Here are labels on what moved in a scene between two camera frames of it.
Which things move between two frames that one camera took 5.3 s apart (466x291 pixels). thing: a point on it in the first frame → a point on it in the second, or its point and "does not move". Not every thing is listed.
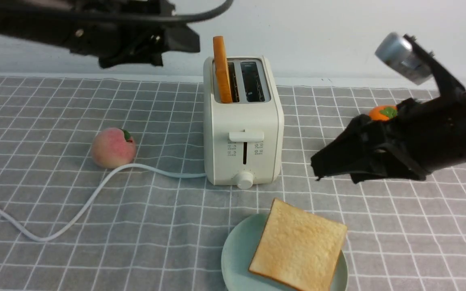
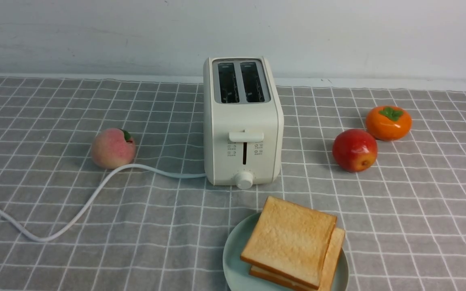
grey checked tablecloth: [90, 183] does not move
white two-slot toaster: [243, 139] does not move
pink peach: [113, 148] does not move
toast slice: [223, 88] → [291, 239]
